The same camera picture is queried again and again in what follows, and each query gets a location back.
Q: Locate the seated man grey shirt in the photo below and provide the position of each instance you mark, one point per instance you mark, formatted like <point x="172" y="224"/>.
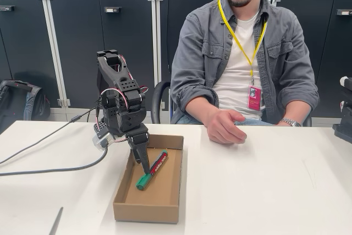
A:
<point x="242" y="39"/>

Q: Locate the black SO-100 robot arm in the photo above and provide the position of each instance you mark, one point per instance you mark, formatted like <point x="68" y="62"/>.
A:
<point x="110" y="70"/>

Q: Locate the seated man's right hand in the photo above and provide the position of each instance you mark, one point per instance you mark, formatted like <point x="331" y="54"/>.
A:
<point x="222" y="127"/>

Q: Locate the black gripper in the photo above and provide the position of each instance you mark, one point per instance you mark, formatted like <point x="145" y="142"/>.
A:
<point x="138" y="139"/>

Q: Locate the dark grey metal cabinet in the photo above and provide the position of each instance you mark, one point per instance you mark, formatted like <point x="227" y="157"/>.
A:
<point x="187" y="1"/>
<point x="82" y="39"/>
<point x="19" y="39"/>
<point x="324" y="26"/>

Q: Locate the green capped black marker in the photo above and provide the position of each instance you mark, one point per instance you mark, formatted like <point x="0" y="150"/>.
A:
<point x="158" y="164"/>

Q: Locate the black backpack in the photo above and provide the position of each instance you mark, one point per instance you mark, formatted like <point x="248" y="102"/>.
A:
<point x="16" y="103"/>

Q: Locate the seated man's right forearm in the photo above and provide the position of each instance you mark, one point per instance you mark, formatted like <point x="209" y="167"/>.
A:
<point x="192" y="103"/>

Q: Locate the seated man's left forearm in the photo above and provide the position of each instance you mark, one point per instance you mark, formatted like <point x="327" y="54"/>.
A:
<point x="299" y="103"/>

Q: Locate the idle black robot arm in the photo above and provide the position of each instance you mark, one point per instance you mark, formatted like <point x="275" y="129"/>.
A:
<point x="345" y="130"/>

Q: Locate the pink ID badge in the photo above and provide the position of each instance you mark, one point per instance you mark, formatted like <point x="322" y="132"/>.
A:
<point x="255" y="98"/>

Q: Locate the grey flat strip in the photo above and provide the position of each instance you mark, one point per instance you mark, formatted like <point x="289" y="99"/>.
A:
<point x="56" y="222"/>

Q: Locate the silver wristwatch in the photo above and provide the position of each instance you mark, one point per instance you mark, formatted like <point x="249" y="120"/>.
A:
<point x="290" y="122"/>

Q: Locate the brown cardboard box tray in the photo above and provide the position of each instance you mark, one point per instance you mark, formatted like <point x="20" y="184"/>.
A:
<point x="154" y="199"/>

